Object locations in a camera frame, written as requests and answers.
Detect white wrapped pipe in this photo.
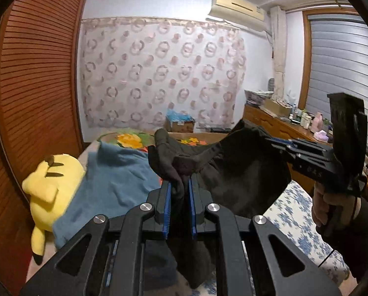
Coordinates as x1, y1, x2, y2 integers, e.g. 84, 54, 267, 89
270, 6, 287, 99

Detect blue floral bed sheet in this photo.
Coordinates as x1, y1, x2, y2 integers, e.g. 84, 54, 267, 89
199, 180, 349, 296

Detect patterned storage box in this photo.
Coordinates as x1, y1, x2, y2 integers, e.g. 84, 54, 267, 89
245, 89, 275, 105

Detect yellow flower blanket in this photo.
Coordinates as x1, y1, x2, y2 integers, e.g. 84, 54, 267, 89
88, 129, 230, 161

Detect flat cardboard box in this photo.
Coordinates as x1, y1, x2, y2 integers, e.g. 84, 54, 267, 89
260, 99, 293, 118

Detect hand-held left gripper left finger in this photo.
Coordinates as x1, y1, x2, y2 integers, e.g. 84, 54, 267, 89
19, 180, 172, 296

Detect wooden louvered wardrobe door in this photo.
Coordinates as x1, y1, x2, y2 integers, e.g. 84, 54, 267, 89
0, 0, 92, 296

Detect person's right forearm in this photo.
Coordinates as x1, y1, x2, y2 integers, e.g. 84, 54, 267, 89
318, 197, 368, 281

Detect ring patterned curtain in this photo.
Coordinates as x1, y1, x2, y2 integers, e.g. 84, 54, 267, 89
81, 17, 246, 130

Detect window with grey blinds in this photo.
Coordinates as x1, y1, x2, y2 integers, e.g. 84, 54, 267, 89
298, 8, 368, 161

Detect blue plastic bag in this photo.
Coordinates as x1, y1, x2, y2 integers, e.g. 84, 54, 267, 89
166, 109, 194, 123

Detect blue fleece blanket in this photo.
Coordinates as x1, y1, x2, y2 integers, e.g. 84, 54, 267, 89
53, 143, 180, 284

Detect wall air conditioner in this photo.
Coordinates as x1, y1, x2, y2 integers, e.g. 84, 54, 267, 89
207, 0, 269, 31

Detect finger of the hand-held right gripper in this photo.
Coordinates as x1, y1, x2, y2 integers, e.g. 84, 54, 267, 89
264, 136, 318, 148
273, 146, 332, 161

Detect pink tissue pack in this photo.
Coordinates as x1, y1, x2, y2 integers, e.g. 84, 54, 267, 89
313, 130, 332, 142

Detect person's right hand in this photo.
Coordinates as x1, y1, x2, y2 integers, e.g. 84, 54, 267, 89
312, 186, 361, 228

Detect wooden cabinet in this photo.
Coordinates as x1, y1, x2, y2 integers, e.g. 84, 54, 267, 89
244, 105, 368, 210

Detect yellow plush toy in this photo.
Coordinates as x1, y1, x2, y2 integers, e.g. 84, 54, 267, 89
22, 153, 86, 265

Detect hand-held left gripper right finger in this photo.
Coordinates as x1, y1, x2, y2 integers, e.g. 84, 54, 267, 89
188, 176, 341, 296

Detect small cardboard box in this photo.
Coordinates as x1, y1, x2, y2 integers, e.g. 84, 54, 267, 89
165, 119, 197, 133

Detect black pants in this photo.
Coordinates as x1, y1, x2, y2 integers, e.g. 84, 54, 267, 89
148, 119, 292, 289

